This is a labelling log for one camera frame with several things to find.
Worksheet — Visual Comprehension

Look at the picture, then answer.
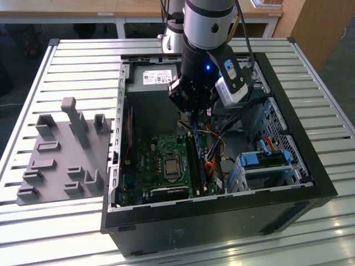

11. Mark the green motherboard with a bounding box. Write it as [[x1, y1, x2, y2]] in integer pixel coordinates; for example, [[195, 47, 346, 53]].
[[121, 132, 221, 201]]

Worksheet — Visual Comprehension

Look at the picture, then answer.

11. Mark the grey parts rack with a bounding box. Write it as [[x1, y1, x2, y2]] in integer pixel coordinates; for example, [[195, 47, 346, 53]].
[[16, 96, 116, 206]]

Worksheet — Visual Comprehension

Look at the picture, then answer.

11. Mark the orange flat cable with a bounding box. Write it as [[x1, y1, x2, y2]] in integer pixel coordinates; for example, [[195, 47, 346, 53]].
[[204, 162, 220, 177]]

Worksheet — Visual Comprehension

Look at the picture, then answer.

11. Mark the thick black cable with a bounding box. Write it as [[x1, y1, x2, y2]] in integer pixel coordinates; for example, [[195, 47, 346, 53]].
[[219, 99, 268, 138]]

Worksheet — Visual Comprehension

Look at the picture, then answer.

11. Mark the thin red wire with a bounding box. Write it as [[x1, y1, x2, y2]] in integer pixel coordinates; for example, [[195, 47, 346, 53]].
[[123, 106, 134, 164]]

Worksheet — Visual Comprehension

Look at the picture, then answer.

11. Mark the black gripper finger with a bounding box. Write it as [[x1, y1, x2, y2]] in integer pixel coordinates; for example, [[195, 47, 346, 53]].
[[167, 79, 194, 114], [192, 85, 219, 112]]

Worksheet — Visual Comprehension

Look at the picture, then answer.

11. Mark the black graphics card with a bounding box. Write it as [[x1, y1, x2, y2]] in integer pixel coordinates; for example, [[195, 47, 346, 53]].
[[149, 185, 190, 202]]

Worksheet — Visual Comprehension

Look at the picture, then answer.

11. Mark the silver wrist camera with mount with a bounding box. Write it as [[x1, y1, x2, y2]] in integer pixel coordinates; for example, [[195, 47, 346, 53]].
[[213, 49, 255, 108]]

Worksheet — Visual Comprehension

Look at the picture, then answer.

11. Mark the grey metal disk bay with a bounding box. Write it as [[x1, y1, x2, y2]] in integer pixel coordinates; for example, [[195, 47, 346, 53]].
[[226, 151, 316, 195], [207, 55, 272, 117]]

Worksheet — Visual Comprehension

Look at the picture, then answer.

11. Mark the metal CPU socket cover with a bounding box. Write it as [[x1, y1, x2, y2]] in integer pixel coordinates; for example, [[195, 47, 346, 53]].
[[162, 151, 182, 184]]

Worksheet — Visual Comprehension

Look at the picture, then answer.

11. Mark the grey power supply unit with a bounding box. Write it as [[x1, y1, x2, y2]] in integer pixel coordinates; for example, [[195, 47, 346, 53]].
[[126, 63, 181, 134]]

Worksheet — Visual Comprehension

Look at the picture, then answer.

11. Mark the blue disk carrier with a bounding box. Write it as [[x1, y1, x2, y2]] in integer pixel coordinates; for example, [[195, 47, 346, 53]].
[[239, 151, 291, 169]]

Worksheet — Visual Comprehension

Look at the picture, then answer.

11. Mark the blue RAM stick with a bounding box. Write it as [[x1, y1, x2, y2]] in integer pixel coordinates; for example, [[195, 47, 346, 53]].
[[191, 110, 208, 182]]

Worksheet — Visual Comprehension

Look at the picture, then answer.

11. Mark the orange and blue cable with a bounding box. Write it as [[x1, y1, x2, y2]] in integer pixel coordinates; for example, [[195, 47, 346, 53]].
[[260, 137, 281, 155]]

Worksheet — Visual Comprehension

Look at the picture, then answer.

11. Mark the mixed colour wire bundle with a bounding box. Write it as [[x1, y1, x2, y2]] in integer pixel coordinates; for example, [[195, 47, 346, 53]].
[[206, 129, 227, 164]]

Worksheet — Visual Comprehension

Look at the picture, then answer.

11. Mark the black RAM slot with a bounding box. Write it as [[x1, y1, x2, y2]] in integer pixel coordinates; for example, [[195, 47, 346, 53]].
[[185, 131, 201, 198]]

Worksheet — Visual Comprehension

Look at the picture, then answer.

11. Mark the silver CPU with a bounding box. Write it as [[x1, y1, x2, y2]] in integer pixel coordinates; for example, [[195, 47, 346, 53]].
[[165, 160, 180, 178]]

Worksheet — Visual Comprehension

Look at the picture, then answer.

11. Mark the wooden cabinet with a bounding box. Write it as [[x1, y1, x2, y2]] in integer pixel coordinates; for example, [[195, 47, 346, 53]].
[[273, 0, 355, 72]]

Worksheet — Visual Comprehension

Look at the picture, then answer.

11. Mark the black PC case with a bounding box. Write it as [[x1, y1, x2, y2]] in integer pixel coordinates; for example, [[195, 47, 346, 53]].
[[99, 51, 338, 257]]

